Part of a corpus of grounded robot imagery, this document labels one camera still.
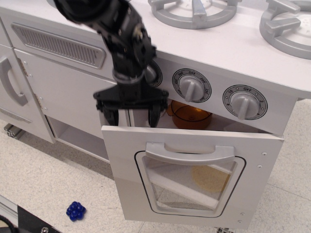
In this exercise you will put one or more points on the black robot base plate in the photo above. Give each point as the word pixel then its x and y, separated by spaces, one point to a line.
pixel 24 221

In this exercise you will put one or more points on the silver burner grate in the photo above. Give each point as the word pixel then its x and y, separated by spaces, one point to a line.
pixel 194 14
pixel 286 26

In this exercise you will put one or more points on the aluminium frame rail left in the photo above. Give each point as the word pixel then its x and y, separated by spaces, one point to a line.
pixel 13 131

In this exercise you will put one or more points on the white toy kitchen unit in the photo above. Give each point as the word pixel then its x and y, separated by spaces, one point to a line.
pixel 45 178

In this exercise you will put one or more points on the silver vent grille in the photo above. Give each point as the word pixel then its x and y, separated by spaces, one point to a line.
pixel 60 46

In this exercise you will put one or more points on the silver sink basin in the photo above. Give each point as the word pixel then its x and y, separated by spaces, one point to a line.
pixel 51 3

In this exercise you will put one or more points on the blue toy berry cluster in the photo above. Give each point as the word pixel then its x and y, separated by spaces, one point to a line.
pixel 75 211

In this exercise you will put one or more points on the aluminium frame rail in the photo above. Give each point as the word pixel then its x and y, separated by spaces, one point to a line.
pixel 224 230
pixel 13 131

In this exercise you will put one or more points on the white cabinet door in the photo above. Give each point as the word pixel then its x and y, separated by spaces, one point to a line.
pixel 29 117
pixel 66 93

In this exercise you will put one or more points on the middle silver burner grate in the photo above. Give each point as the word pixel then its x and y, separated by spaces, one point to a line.
pixel 194 14

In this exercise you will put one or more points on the silver oven door handle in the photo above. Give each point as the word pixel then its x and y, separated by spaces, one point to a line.
pixel 222 154

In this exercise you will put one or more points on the orange transparent measuring cup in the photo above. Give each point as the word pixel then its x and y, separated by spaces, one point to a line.
pixel 187 117

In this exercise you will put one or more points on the right grey stove knob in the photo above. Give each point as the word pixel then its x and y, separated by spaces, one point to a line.
pixel 245 102

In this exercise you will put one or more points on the left white cabinet door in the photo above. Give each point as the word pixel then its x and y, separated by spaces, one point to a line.
pixel 29 117

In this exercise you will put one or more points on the right silver burner grate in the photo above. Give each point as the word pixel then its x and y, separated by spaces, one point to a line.
pixel 286 26

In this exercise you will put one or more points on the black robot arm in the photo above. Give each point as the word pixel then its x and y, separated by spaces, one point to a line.
pixel 127 40

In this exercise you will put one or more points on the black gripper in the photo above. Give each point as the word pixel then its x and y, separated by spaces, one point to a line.
pixel 134 96

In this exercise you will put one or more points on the aluminium frame rail right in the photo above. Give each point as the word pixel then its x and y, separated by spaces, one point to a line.
pixel 224 230

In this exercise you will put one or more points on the middle grey stove knob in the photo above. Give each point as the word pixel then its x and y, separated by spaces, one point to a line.
pixel 191 85

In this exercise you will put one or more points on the grey stove knob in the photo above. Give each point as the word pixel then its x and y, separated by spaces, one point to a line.
pixel 245 102
pixel 153 74
pixel 191 85

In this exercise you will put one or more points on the left silver door handle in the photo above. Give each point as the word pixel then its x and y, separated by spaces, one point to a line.
pixel 5 67

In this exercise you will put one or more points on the left grey stove knob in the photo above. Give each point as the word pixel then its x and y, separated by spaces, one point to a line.
pixel 153 74

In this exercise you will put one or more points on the white toy oven door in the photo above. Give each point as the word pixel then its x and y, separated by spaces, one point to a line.
pixel 220 195

